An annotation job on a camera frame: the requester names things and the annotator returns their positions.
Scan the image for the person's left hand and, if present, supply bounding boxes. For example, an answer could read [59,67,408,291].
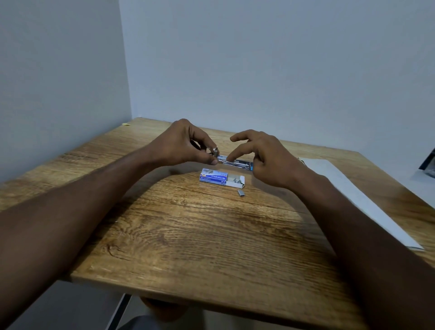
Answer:
[147,119,220,167]

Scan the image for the person's right hand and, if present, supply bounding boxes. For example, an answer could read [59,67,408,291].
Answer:
[227,130,307,191]

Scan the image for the silver and blue stapler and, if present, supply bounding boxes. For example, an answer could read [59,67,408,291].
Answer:
[209,146,255,172]

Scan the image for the person's right forearm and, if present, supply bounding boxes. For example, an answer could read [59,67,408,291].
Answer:
[292,164,435,330]

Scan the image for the person's left forearm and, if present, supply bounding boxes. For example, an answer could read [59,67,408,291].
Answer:
[0,143,161,329]

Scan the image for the blue and white staple box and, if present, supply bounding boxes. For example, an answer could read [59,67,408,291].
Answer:
[199,168,245,189]

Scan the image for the white paper sheet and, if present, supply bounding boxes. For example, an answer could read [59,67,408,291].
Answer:
[298,158,425,252]

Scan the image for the person's leg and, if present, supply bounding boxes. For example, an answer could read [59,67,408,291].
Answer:
[117,297,191,330]

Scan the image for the dark object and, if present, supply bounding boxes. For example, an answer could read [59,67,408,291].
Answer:
[418,148,435,179]

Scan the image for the grey metal table leg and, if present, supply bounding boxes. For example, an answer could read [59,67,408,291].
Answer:
[105,294,133,330]

